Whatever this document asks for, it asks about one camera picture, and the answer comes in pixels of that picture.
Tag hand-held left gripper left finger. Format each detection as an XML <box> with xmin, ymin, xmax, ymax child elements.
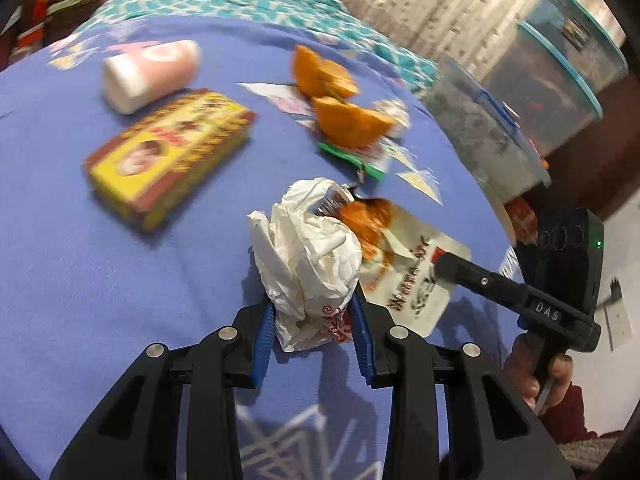
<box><xmin>50</xmin><ymin>304</ymin><xmax>276</xmax><ymax>480</ymax></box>

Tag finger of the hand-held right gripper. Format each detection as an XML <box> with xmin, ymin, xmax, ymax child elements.
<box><xmin>431</xmin><ymin>249</ymin><xmax>527</xmax><ymax>313</ymax></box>

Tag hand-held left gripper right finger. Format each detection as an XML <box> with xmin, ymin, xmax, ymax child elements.
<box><xmin>348</xmin><ymin>290</ymin><xmax>576</xmax><ymax>480</ymax></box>

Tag white orange snack packet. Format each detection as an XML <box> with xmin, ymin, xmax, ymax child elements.
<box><xmin>334</xmin><ymin>197</ymin><xmax>474</xmax><ymax>339</ymax></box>

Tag white plastic bag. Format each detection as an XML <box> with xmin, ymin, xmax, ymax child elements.
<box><xmin>246</xmin><ymin>177</ymin><xmax>364</xmax><ymax>354</ymax></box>

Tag yellow red cardboard box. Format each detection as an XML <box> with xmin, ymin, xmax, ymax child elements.
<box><xmin>82</xmin><ymin>88</ymin><xmax>259</xmax><ymax>234</ymax></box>

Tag white pink plastic bottle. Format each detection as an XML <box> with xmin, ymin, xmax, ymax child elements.
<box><xmin>102</xmin><ymin>39</ymin><xmax>203</xmax><ymax>115</ymax></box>

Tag person's right forearm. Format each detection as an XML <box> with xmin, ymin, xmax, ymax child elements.
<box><xmin>536</xmin><ymin>384</ymin><xmax>623</xmax><ymax>445</ymax></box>

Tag person's right hand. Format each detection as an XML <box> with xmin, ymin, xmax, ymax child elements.
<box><xmin>502</xmin><ymin>332</ymin><xmax>576</xmax><ymax>417</ymax></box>

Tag orange plastic bag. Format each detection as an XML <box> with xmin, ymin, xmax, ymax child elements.
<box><xmin>504</xmin><ymin>195</ymin><xmax>542</xmax><ymax>247</ymax></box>

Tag clear plastic storage bin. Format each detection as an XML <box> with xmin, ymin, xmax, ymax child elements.
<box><xmin>524</xmin><ymin>0</ymin><xmax>629</xmax><ymax>94</ymax></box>
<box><xmin>481</xmin><ymin>20</ymin><xmax>604</xmax><ymax>157</ymax></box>

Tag green wrapper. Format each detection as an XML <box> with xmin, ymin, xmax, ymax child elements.
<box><xmin>316</xmin><ymin>140</ymin><xmax>389</xmax><ymax>182</ymax></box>

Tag blue printed blanket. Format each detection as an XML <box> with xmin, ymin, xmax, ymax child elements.
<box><xmin>0</xmin><ymin>14</ymin><xmax>527</xmax><ymax>480</ymax></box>

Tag beige leaf print curtain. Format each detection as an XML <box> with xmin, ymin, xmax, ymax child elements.
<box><xmin>286</xmin><ymin>0</ymin><xmax>567</xmax><ymax>82</ymax></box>

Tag red printed cloth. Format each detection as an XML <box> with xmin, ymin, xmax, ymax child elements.
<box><xmin>9</xmin><ymin>0</ymin><xmax>117</xmax><ymax>63</ymax></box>

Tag white wall socket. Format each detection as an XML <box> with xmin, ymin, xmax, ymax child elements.
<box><xmin>602</xmin><ymin>280</ymin><xmax>634</xmax><ymax>352</ymax></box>

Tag clear storage bin blue handle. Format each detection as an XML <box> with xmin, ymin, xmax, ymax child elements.
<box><xmin>424</xmin><ymin>57</ymin><xmax>552</xmax><ymax>207</ymax></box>

